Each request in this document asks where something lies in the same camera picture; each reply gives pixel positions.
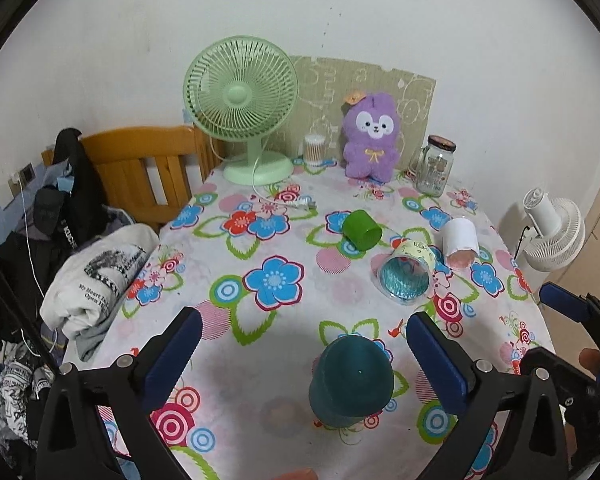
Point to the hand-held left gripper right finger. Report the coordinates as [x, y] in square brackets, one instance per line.
[437, 360]

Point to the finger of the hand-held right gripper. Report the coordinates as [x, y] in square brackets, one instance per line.
[555, 360]
[562, 302]

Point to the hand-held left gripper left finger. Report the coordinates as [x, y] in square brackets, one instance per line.
[172, 355]

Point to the teal plastic cup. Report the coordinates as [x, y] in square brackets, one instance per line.
[352, 380]

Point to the patterned paper cup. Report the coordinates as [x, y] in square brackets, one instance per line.
[407, 272]

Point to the white cup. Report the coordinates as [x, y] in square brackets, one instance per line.
[460, 240]

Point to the green plastic cup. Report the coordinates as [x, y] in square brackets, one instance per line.
[361, 230]

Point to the person's right hand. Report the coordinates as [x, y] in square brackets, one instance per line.
[590, 359]

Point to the white clip fan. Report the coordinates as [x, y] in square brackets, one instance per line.
[555, 232]

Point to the grey folded cloth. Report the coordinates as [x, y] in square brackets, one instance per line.
[92, 335]

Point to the white printed folded shirt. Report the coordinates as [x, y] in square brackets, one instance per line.
[105, 265]

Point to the floral tablecloth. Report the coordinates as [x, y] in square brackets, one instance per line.
[300, 320]

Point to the black rod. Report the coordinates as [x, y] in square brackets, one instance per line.
[20, 315]

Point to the pile of clothes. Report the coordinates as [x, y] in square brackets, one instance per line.
[10, 310]

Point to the black jacket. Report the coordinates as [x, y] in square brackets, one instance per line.
[80, 200]

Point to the glass jar with lid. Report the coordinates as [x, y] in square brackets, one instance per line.
[434, 170]

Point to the blue face mask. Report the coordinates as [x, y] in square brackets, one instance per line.
[65, 180]

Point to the wooden headboard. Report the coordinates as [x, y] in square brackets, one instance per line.
[130, 150]

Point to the purple plush toy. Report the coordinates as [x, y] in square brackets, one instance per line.
[372, 127]

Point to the cotton swab container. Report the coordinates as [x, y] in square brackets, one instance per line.
[314, 151]

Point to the green desk fan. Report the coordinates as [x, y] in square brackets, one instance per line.
[240, 95]

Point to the patterned cardboard panel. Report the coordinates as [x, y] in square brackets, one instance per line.
[325, 85]

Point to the wall socket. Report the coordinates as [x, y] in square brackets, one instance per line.
[27, 173]

